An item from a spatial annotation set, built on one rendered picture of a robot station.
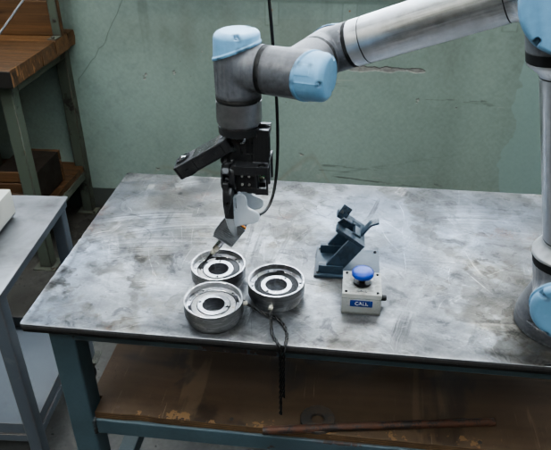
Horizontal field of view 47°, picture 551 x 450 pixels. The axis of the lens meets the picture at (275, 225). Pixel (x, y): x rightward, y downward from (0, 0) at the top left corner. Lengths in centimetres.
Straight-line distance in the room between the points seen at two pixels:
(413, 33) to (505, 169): 193
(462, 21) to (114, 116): 215
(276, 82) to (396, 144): 185
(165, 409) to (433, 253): 63
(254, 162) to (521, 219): 70
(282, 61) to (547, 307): 52
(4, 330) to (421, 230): 97
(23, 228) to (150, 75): 125
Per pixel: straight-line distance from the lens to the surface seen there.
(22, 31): 284
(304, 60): 95
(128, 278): 128
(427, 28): 100
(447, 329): 116
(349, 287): 115
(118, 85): 288
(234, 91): 101
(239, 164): 107
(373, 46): 103
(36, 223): 176
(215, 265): 124
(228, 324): 111
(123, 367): 145
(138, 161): 300
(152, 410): 135
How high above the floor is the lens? 153
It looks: 31 degrees down
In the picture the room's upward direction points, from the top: straight up
